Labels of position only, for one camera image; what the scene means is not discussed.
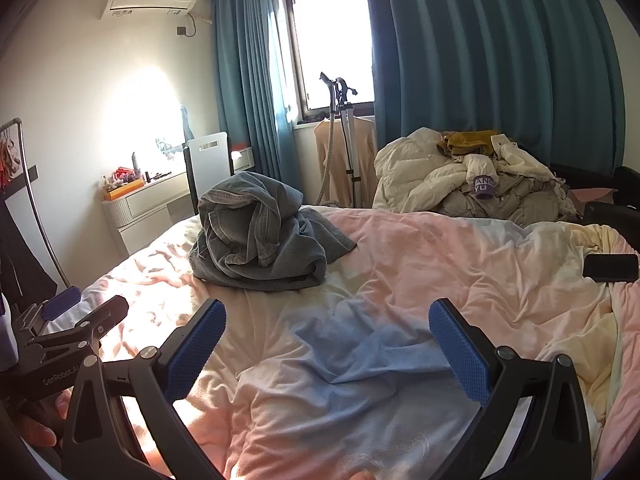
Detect heap of small trinkets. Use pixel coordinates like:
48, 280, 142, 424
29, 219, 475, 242
102, 164, 146, 188

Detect white dressing table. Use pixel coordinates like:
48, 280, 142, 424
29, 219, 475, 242
102, 150, 256, 256

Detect grey padded jacket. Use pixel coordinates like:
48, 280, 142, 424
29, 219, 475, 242
435, 170, 576, 223

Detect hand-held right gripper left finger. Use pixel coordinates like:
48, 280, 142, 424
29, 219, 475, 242
60, 299, 228, 480

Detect mustard garment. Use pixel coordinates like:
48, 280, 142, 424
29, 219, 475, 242
436, 130, 503, 158

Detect beige hanging garment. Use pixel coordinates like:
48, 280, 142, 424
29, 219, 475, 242
314, 115, 378, 208

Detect black smartphone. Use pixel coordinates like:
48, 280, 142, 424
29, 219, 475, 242
582, 254, 640, 283

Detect pile of crumpled clothes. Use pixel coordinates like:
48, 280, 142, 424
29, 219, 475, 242
372, 127, 583, 226

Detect white chair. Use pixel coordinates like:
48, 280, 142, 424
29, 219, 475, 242
182, 131, 233, 216

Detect blue denim jeans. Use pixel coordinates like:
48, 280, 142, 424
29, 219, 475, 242
197, 171, 306, 281

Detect grey jeans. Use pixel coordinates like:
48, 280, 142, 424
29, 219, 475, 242
190, 207, 358, 292

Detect teal curtain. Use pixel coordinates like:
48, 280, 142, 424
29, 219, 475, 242
360, 0, 626, 176
210, 0, 306, 206

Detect dark hanging garment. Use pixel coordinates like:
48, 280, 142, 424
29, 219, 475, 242
0, 200, 58, 321

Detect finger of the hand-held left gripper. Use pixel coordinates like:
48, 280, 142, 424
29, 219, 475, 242
27, 295, 131, 361
15, 286, 82, 341

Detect window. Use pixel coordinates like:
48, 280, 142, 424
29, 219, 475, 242
282, 0, 376, 121

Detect purple knit cuff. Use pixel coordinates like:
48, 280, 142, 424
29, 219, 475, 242
472, 175, 497, 200

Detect pastel tie-dye duvet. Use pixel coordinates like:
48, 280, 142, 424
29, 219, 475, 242
45, 207, 640, 480

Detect person's left hand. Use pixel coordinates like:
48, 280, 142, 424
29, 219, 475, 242
15, 392, 71, 463

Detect black armchair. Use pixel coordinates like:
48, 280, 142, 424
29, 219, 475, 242
550, 162, 640, 226

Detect red hanging accessories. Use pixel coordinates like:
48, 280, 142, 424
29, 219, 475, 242
0, 130, 18, 186

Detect standing garment steamer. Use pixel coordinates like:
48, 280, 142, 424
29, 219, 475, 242
312, 72, 363, 208

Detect orange box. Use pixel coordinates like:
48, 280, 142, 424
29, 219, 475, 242
105, 180, 146, 201

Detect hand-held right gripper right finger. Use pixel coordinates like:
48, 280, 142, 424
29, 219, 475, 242
429, 298, 593, 480

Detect metal clothes rack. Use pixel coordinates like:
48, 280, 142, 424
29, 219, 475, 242
0, 117, 71, 288

